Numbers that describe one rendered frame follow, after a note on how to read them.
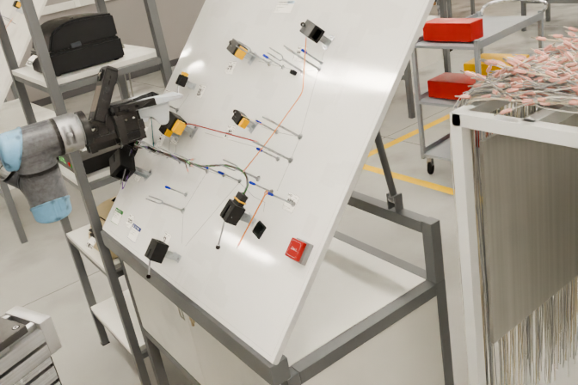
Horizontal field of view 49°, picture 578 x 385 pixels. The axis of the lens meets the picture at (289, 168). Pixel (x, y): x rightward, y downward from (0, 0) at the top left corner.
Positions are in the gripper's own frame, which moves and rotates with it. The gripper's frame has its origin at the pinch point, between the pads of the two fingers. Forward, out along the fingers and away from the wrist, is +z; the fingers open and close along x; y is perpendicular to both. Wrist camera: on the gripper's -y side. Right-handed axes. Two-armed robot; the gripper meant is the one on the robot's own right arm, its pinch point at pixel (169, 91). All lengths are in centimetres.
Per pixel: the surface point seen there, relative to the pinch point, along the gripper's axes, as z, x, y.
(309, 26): 54, -27, -4
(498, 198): 63, 25, 44
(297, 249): 22, -5, 47
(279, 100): 47, -41, 16
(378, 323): 42, -6, 79
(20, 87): -7, -171, -3
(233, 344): 4, -20, 72
